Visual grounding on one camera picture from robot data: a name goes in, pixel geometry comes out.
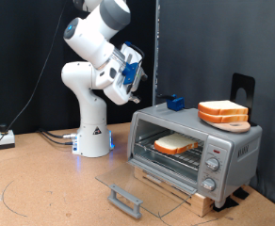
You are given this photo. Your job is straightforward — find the long black cable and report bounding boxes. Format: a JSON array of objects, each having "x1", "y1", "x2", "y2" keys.
[{"x1": 0, "y1": 0, "x2": 68, "y2": 164}]

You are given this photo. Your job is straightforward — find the aluminium vertical pole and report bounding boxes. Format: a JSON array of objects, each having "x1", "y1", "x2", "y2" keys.
[{"x1": 152, "y1": 0, "x2": 161, "y2": 106}]

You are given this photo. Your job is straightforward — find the silver oven knob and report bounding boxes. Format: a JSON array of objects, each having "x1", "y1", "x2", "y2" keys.
[
  {"x1": 201, "y1": 177, "x2": 217, "y2": 192},
  {"x1": 205, "y1": 157, "x2": 221, "y2": 172}
]

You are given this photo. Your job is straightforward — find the black metal bookend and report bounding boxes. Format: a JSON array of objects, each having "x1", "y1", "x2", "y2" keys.
[{"x1": 230, "y1": 73, "x2": 258, "y2": 127}]

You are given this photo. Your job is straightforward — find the robot base cables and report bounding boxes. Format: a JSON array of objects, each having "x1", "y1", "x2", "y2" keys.
[{"x1": 37, "y1": 127, "x2": 79, "y2": 146}]

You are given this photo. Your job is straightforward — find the slotted wooden riser block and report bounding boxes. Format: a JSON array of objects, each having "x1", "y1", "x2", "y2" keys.
[{"x1": 134, "y1": 166, "x2": 215, "y2": 218}]

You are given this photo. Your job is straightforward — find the emergency stop button box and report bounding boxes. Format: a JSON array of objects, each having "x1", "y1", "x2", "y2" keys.
[{"x1": 0, "y1": 123, "x2": 16, "y2": 151}]

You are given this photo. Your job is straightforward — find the round wooden plate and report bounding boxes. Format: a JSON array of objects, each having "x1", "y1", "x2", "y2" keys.
[{"x1": 206, "y1": 121, "x2": 251, "y2": 134}]

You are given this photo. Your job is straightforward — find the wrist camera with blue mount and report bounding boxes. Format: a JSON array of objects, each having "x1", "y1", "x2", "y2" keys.
[{"x1": 121, "y1": 60, "x2": 144, "y2": 93}]

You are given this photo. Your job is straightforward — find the white bread slice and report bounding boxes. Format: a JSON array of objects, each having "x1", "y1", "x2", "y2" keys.
[
  {"x1": 198, "y1": 110, "x2": 250, "y2": 124},
  {"x1": 154, "y1": 132, "x2": 200, "y2": 155},
  {"x1": 197, "y1": 100, "x2": 250, "y2": 116}
]

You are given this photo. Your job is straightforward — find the grey backdrop curtain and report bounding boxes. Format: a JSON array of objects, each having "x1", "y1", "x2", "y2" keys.
[{"x1": 157, "y1": 0, "x2": 275, "y2": 213}]

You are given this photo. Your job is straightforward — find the silver toaster oven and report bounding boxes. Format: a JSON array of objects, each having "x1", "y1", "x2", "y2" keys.
[{"x1": 126, "y1": 101, "x2": 264, "y2": 209}]

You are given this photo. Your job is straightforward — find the black foam pad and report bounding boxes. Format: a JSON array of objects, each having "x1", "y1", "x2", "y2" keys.
[
  {"x1": 212, "y1": 196, "x2": 239, "y2": 213},
  {"x1": 233, "y1": 187, "x2": 251, "y2": 201}
]

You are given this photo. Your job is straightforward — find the black backdrop curtain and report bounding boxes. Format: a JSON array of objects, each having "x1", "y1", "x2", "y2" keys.
[{"x1": 0, "y1": 0, "x2": 159, "y2": 137}]

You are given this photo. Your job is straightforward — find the wire oven rack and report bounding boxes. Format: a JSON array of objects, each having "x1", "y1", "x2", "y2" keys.
[{"x1": 134, "y1": 129, "x2": 205, "y2": 172}]

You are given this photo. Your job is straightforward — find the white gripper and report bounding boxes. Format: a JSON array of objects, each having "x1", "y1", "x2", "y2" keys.
[{"x1": 103, "y1": 42, "x2": 149, "y2": 106}]

